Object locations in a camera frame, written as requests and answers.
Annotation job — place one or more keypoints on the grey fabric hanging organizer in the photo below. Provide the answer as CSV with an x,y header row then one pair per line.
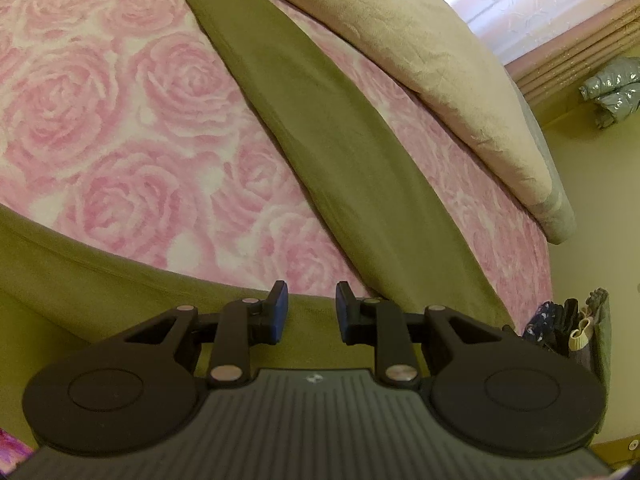
x,y
601,330

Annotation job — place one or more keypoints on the olive green garment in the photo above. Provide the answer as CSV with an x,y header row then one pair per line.
x,y
325,135

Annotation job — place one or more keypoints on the beige pink drape curtain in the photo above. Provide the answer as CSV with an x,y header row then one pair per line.
x,y
560,70

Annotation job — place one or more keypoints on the grey and cream duvet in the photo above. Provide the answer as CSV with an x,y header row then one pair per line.
x,y
400,60

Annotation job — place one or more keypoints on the dark patterned cloth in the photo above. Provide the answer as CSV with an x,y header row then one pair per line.
x,y
537,325

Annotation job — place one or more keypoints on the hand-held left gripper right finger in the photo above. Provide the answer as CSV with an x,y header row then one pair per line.
x,y
346,310

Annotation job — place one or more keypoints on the beige sock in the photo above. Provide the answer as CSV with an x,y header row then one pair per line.
x,y
580,338

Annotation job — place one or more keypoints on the grey puffer jacket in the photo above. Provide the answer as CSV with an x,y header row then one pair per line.
x,y
612,92

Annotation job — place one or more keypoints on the pink floral blanket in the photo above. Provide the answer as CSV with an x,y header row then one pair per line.
x,y
100,110

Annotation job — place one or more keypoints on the white sheer curtain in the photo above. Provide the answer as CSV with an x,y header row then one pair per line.
x,y
525,0

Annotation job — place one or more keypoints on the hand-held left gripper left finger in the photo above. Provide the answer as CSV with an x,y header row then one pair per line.
x,y
280,310

